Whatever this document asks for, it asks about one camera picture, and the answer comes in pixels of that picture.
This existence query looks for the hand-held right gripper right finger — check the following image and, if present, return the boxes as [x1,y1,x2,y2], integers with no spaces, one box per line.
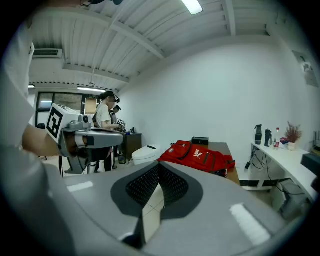
[142,161,286,256]

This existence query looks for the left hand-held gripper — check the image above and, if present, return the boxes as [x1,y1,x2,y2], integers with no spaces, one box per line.
[45,103,125,175]

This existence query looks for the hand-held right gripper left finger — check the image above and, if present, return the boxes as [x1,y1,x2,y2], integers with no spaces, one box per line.
[44,161,161,256]

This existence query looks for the red backpack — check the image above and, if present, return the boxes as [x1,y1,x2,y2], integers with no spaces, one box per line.
[157,140,237,178]

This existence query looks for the person's left forearm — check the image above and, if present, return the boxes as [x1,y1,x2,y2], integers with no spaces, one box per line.
[21,124,61,158]

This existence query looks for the dark brown cabinet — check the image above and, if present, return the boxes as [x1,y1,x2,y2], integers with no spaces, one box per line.
[121,132,143,161]

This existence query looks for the white smart toilet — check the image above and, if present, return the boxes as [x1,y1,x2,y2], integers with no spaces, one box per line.
[131,144,161,166]

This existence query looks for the ceiling light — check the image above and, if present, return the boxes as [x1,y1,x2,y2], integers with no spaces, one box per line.
[76,86,107,93]
[180,0,204,16]

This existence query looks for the dark framed window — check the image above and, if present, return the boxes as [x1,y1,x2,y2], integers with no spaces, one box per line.
[35,91,84,121]

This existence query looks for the black box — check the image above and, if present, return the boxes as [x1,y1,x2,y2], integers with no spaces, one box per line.
[191,136,210,146]

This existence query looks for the grey computer case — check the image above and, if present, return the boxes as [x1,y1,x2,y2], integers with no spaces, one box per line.
[271,179,311,221]

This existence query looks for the white curved desk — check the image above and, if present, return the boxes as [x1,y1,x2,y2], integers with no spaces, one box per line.
[246,141,318,201]

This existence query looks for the black tumbler with lid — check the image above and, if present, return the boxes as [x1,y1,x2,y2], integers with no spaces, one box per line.
[254,124,263,146]

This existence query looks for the black slim bottle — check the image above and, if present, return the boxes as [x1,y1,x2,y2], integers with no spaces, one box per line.
[264,128,273,148]

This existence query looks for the clear bottle red label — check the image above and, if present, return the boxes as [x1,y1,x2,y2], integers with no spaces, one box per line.
[273,127,281,149]

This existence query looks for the ceiling air conditioner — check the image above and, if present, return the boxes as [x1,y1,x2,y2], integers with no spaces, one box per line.
[32,48,64,60]

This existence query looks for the person's white shirt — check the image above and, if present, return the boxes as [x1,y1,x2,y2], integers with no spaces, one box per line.
[0,19,36,151]

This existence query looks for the dark teal box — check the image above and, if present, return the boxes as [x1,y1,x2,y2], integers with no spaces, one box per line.
[300,153,320,173]

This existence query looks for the dried flowers in white pot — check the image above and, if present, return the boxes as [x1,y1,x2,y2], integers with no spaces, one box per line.
[284,121,303,151]

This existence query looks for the black desk cables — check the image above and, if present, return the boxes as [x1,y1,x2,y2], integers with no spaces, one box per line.
[244,146,275,181]

